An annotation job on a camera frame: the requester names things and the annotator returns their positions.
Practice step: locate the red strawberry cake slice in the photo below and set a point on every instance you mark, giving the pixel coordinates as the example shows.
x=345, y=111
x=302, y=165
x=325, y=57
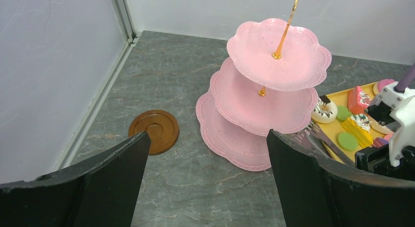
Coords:
x=358, y=100

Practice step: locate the white chocolate-drizzle donut centre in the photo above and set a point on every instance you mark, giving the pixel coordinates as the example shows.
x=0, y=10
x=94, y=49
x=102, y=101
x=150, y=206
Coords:
x=379, y=128

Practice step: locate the pink frosted donut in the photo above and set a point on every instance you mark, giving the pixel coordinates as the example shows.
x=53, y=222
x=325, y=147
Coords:
x=381, y=84

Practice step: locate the pink three-tier cake stand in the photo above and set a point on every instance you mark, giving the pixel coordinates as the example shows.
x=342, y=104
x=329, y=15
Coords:
x=268, y=82

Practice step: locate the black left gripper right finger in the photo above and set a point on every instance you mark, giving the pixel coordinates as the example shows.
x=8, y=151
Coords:
x=315, y=191

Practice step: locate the white chocolate-drizzle donut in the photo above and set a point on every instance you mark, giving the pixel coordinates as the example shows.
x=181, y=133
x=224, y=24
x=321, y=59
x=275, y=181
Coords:
x=325, y=111
x=379, y=128

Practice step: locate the yellow cake slice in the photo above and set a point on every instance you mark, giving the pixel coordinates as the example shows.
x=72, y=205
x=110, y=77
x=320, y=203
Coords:
x=359, y=126

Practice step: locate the white chocolate-drizzle donut left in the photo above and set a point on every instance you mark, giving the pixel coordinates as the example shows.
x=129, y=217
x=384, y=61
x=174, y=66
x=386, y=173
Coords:
x=325, y=111

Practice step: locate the purple cake slice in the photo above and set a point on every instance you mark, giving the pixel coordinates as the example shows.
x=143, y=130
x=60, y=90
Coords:
x=379, y=142

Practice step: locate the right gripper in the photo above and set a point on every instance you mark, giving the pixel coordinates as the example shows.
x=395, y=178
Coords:
x=377, y=161

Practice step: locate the green macaron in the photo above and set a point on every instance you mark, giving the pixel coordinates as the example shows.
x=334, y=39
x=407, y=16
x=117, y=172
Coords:
x=343, y=113
x=347, y=141

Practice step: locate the pink macaron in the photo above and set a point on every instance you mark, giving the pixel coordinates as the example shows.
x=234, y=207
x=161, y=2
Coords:
x=387, y=137

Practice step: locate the metal serving tongs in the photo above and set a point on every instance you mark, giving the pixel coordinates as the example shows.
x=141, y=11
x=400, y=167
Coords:
x=314, y=129

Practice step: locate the brown saucer left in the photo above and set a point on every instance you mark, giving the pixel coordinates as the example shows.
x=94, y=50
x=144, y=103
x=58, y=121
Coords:
x=161, y=126

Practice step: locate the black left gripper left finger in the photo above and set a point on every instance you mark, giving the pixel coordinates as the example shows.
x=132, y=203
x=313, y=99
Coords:
x=100, y=191

